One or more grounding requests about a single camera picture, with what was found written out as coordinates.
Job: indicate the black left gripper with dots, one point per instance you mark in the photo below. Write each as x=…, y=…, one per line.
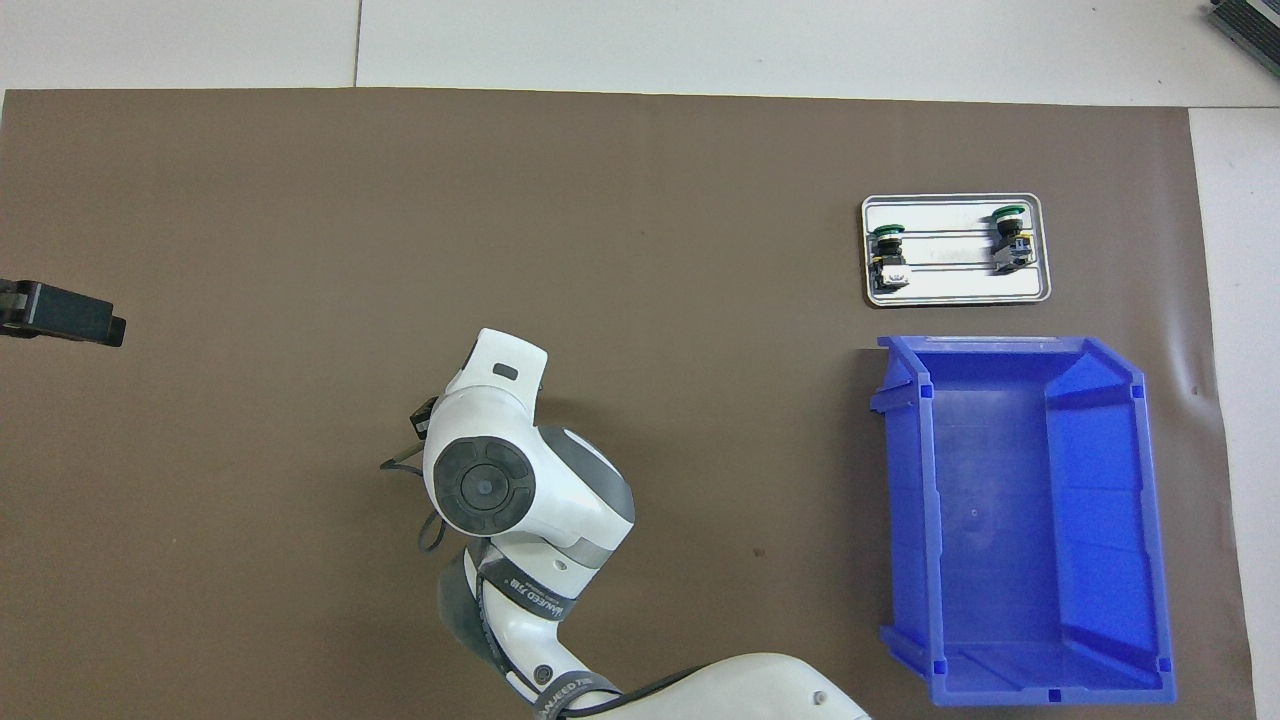
x=8, y=308

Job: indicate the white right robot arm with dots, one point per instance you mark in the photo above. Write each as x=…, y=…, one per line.
x=560, y=500

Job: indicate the brown paper table mat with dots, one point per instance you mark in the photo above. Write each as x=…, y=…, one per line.
x=700, y=250

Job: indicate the silver metal tray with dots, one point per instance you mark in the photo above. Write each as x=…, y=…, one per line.
x=950, y=285

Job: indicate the blue plastic storage bin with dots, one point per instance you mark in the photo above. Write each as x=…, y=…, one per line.
x=1010, y=520

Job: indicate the grey ribbed device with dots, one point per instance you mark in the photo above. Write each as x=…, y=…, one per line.
x=1250, y=25

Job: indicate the green push button switch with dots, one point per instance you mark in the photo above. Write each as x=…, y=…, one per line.
x=888, y=262
x=1011, y=245

